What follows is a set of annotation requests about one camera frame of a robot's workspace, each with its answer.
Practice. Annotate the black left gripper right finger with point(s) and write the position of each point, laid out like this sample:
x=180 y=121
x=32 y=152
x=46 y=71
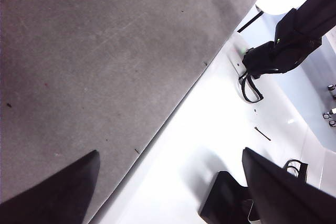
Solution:
x=288 y=197

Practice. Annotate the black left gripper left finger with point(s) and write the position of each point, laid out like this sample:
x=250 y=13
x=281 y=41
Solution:
x=52 y=195

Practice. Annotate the small silver round fitting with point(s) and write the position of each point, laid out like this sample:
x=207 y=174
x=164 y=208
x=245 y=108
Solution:
x=326 y=115
x=333 y=123
x=332 y=87

